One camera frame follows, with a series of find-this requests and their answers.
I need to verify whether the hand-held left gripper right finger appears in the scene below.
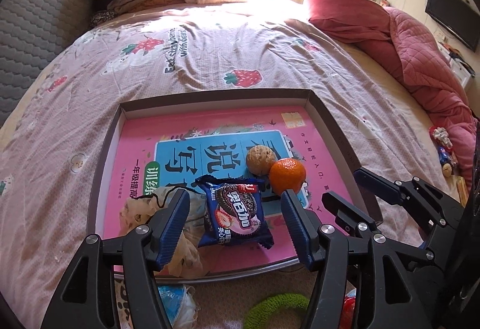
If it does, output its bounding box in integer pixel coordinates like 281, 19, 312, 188
281, 189, 424, 329

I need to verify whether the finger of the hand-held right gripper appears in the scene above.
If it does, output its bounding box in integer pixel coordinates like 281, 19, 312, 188
353, 168, 466, 237
321, 191, 437, 270

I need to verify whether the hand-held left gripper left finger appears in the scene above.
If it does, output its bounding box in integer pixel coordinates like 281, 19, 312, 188
40, 188, 191, 329

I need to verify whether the cream drawstring pouch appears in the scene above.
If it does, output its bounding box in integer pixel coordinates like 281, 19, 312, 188
119, 186, 211, 279

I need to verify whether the tangerine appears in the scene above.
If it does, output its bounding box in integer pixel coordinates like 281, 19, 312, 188
269, 158, 307, 195

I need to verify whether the shallow grey cardboard box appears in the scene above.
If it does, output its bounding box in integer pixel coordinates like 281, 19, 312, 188
85, 88, 384, 279

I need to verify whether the blue cookie packet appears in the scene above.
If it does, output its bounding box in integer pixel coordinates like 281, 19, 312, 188
196, 175, 274, 250

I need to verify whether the walnut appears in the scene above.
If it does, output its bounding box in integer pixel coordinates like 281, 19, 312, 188
245, 145, 278, 177

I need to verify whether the small toy egg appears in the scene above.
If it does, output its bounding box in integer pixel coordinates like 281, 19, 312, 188
157, 285, 199, 329

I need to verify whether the green fuzzy ring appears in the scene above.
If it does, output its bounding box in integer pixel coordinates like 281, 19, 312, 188
243, 292, 310, 329

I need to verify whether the large toy egg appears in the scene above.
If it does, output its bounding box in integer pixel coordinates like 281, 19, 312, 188
339, 289, 358, 329

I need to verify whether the small colourful toy figure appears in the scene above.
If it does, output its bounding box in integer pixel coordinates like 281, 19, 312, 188
429, 125, 458, 177

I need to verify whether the pink quilted blanket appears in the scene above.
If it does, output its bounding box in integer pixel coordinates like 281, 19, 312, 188
337, 40, 469, 240
386, 6, 479, 183

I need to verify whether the pink and blue book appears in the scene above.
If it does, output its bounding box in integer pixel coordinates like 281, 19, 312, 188
95, 106, 364, 275

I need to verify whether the yellow packet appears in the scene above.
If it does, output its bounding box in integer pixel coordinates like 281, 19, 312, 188
455, 175, 469, 202

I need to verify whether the white cabinet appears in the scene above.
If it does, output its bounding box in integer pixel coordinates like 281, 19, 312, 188
437, 42, 474, 87

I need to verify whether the pink pillow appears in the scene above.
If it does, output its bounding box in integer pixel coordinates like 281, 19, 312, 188
305, 0, 394, 76

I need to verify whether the strawberry print bed sheet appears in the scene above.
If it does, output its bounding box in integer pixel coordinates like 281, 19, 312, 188
0, 2, 462, 329

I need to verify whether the black television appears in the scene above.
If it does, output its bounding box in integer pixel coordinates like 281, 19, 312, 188
425, 0, 480, 50

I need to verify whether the grey quilted headboard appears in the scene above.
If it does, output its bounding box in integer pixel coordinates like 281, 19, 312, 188
0, 0, 94, 127

